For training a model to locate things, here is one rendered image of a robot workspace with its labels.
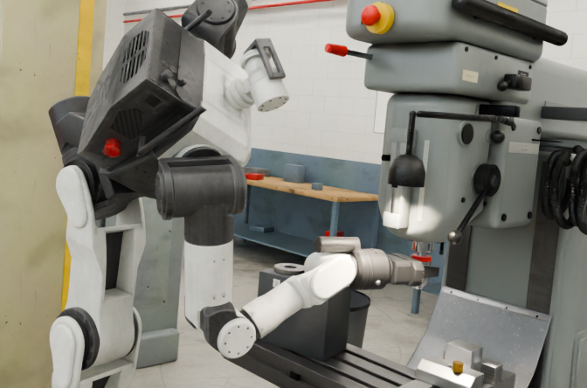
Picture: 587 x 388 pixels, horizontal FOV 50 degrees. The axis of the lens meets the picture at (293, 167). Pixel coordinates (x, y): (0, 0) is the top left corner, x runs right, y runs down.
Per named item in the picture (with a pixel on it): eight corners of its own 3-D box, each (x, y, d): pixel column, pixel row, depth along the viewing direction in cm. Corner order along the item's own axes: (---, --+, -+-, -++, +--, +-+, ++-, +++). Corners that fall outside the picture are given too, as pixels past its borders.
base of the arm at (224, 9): (175, 29, 130) (228, 43, 131) (191, -18, 136) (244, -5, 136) (177, 68, 144) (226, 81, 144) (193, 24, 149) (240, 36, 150)
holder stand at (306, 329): (322, 362, 157) (329, 282, 156) (252, 339, 170) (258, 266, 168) (346, 349, 167) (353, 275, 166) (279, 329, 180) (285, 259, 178)
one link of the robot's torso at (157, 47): (38, 187, 120) (161, 94, 102) (69, 65, 141) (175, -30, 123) (161, 245, 138) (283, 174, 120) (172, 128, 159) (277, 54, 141)
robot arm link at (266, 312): (309, 318, 127) (229, 374, 120) (283, 299, 136) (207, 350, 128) (293, 276, 123) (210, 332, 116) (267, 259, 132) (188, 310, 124)
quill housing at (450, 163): (440, 249, 129) (457, 93, 127) (362, 232, 144) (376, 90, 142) (486, 243, 143) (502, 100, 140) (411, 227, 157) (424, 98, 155)
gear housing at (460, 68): (456, 91, 123) (461, 39, 123) (359, 88, 141) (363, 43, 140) (533, 105, 147) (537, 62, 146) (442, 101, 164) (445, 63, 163)
